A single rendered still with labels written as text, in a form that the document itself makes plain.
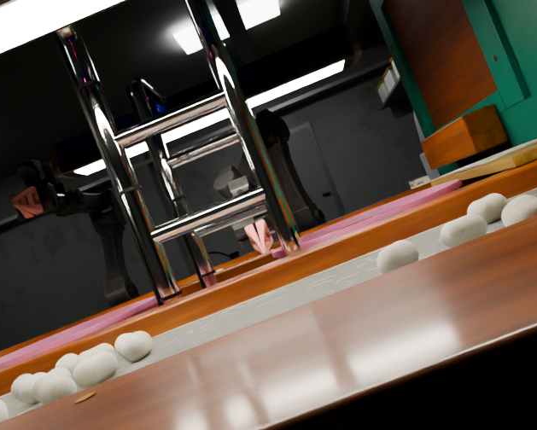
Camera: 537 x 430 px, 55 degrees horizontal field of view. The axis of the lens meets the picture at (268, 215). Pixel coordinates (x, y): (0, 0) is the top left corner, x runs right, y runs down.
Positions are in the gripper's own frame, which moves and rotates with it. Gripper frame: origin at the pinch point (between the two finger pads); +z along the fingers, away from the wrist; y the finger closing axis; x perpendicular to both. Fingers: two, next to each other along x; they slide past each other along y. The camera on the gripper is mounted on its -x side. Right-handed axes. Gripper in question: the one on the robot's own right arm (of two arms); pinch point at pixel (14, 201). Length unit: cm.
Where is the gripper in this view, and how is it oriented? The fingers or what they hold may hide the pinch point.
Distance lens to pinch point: 129.5
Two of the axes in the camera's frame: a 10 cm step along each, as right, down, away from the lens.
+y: 9.3, -3.7, -0.8
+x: 3.7, 9.3, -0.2
